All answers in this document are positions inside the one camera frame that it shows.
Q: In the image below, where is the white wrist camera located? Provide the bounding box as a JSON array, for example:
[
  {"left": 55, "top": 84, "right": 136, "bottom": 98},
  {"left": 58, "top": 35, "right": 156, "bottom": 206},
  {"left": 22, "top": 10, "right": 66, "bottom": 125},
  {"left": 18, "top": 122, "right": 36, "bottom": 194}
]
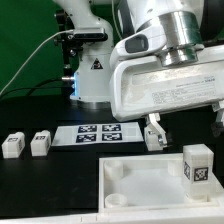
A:
[{"left": 110, "top": 25, "right": 167, "bottom": 69}]

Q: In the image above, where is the white square tabletop part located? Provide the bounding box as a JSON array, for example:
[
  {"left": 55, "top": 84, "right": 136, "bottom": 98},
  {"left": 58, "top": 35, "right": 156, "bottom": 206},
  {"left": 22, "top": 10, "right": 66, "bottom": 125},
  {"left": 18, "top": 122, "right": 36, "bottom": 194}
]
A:
[{"left": 99, "top": 153, "right": 224, "bottom": 213}]

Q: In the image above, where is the white cable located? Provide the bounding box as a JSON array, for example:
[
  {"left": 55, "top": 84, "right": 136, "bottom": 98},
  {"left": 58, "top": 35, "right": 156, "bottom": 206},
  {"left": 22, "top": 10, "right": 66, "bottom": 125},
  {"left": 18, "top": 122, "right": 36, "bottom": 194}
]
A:
[{"left": 0, "top": 29, "right": 75, "bottom": 96}]

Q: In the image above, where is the black cable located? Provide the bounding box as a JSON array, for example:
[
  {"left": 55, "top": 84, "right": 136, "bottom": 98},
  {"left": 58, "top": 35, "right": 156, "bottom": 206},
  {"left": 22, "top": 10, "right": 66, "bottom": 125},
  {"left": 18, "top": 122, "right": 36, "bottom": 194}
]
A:
[{"left": 0, "top": 78, "right": 73, "bottom": 101}]

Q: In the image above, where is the white L-shaped corner fence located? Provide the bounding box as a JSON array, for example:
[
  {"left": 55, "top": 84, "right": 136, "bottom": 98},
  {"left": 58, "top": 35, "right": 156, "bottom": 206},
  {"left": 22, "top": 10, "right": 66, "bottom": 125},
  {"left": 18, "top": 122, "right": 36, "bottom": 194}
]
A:
[{"left": 0, "top": 173, "right": 224, "bottom": 224}]

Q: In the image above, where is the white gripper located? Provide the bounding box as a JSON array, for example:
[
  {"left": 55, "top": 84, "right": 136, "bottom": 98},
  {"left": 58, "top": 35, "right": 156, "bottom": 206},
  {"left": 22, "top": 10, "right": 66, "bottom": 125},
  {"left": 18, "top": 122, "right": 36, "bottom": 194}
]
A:
[{"left": 110, "top": 45, "right": 224, "bottom": 148}]

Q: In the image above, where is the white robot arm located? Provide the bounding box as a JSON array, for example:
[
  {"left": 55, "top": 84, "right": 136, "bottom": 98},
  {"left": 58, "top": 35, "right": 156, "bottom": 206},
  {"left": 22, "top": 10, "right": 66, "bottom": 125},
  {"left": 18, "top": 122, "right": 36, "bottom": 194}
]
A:
[{"left": 54, "top": 0, "right": 224, "bottom": 147}]

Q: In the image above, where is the white sheet with markers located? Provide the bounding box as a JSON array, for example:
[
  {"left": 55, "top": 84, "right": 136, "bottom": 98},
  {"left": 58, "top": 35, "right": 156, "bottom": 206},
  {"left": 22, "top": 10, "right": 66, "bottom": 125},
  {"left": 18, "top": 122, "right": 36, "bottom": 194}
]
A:
[{"left": 52, "top": 122, "right": 143, "bottom": 146}]

